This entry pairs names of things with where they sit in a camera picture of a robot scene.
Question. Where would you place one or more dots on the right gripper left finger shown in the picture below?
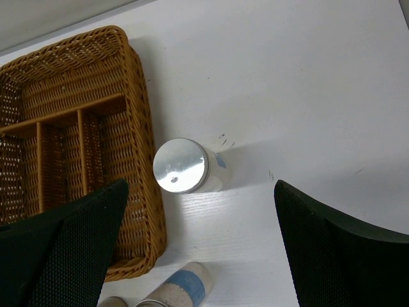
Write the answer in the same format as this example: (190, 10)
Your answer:
(60, 257)

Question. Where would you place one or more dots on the brown wicker divided basket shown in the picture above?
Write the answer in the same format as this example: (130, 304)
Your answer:
(75, 117)

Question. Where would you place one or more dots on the silver cap jar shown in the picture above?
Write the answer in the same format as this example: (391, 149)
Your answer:
(188, 286)
(183, 166)

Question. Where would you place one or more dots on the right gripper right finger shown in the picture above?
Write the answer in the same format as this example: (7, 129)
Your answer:
(336, 259)

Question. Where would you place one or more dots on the black cap bottle right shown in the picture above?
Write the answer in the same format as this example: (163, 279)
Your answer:
(113, 302)

